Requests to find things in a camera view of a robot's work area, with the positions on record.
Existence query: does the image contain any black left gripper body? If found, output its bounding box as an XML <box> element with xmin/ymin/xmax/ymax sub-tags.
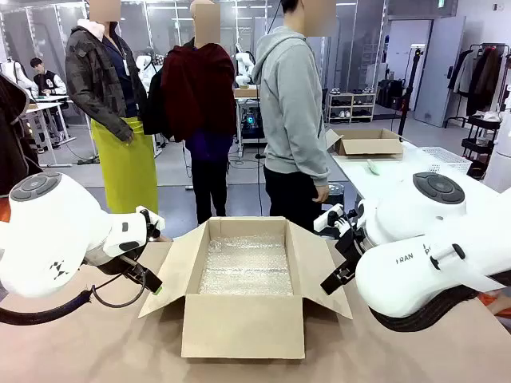
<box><xmin>83</xmin><ymin>252</ymin><xmax>140</xmax><ymax>279</ymax></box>

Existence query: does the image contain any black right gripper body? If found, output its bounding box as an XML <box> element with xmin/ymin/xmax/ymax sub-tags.
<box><xmin>335</xmin><ymin>226</ymin><xmax>367</xmax><ymax>273</ymax></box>

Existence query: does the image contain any person's right forearm grey sleeve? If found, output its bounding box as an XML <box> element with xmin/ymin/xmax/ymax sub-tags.
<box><xmin>305</xmin><ymin>127</ymin><xmax>331</xmax><ymax>188</ymax></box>

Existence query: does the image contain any person's right hand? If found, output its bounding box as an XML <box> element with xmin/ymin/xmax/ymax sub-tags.
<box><xmin>311</xmin><ymin>183</ymin><xmax>331</xmax><ymax>204</ymax></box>

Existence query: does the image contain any white side table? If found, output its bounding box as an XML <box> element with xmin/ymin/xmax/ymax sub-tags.
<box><xmin>330</xmin><ymin>139</ymin><xmax>500</xmax><ymax>211</ymax></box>

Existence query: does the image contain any clear bubble wrap sheet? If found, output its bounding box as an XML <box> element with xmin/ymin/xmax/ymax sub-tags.
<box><xmin>198</xmin><ymin>235</ymin><xmax>295</xmax><ymax>297</ymax></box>

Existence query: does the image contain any small open cardboard box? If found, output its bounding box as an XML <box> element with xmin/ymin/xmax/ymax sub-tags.
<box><xmin>326</xmin><ymin>128</ymin><xmax>405</xmax><ymax>157</ymax></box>

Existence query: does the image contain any open brown cardboard box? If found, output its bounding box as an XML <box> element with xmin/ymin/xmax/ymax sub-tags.
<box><xmin>137</xmin><ymin>215</ymin><xmax>355</xmax><ymax>360</ymax></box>

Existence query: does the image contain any white plastic basket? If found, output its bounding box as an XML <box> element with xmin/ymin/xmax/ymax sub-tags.
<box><xmin>414</xmin><ymin>146</ymin><xmax>473</xmax><ymax>173</ymax></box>

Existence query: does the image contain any white shoe rack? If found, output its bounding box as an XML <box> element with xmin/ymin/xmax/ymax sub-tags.
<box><xmin>327</xmin><ymin>92</ymin><xmax>377</xmax><ymax>123</ymax></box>

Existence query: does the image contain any person in grey hoodie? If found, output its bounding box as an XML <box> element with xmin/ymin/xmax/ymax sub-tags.
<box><xmin>251</xmin><ymin>0</ymin><xmax>333</xmax><ymax>235</ymax></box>

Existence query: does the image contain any bystander in jeans orange slippers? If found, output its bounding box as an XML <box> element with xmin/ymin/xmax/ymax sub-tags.
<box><xmin>477</xmin><ymin>290</ymin><xmax>511</xmax><ymax>319</ymax></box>

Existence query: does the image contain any computer case with lit fan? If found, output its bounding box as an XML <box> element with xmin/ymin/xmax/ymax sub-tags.
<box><xmin>238</xmin><ymin>99</ymin><xmax>265</xmax><ymax>144</ymax></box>

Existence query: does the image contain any white office desk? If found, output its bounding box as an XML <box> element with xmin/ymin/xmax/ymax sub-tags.
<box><xmin>23</xmin><ymin>94</ymin><xmax>77</xmax><ymax>167</ymax></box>

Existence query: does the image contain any mannequin camo jacket yellow skirt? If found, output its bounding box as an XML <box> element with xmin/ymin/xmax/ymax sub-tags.
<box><xmin>65</xmin><ymin>0</ymin><xmax>160</xmax><ymax>215</ymax></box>

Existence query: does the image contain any figure in dark coat orange trousers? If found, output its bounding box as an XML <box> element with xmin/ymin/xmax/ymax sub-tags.
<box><xmin>0</xmin><ymin>71</ymin><xmax>44</xmax><ymax>223</ymax></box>

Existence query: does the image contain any black rolling cart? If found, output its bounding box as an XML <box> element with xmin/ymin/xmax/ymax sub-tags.
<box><xmin>461</xmin><ymin>113</ymin><xmax>502</xmax><ymax>180</ymax></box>

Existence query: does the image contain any mannequin with dark red cloak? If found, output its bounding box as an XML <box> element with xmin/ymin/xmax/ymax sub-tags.
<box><xmin>141</xmin><ymin>0</ymin><xmax>239</xmax><ymax>227</ymax></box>

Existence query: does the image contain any seated person in varsity jacket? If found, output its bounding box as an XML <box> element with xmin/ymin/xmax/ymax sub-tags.
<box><xmin>30</xmin><ymin>57</ymin><xmax>68</xmax><ymax>97</ymax></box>

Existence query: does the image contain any grey door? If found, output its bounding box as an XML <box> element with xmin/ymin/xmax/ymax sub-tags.
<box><xmin>413</xmin><ymin>15</ymin><xmax>467</xmax><ymax>128</ymax></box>

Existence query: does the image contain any black clothing rack with coats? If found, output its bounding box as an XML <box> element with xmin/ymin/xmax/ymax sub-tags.
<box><xmin>444</xmin><ymin>42</ymin><xmax>511</xmax><ymax>129</ymax></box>

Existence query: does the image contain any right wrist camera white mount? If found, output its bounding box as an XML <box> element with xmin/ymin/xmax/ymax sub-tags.
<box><xmin>313</xmin><ymin>203</ymin><xmax>360</xmax><ymax>240</ymax></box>

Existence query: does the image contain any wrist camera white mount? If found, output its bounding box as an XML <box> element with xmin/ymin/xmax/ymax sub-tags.
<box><xmin>136</xmin><ymin>206</ymin><xmax>166</xmax><ymax>243</ymax></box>
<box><xmin>313</xmin><ymin>203</ymin><xmax>360</xmax><ymax>240</ymax></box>

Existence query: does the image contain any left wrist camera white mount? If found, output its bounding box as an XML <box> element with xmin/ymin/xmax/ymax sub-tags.
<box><xmin>136</xmin><ymin>206</ymin><xmax>166</xmax><ymax>243</ymax></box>

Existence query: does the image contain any right arm black cable sleeve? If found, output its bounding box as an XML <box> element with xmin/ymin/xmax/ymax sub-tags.
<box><xmin>366</xmin><ymin>285</ymin><xmax>480</xmax><ymax>334</ymax></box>

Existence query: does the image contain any black camera stand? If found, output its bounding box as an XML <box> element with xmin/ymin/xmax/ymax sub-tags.
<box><xmin>398</xmin><ymin>45</ymin><xmax>425</xmax><ymax>139</ymax></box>

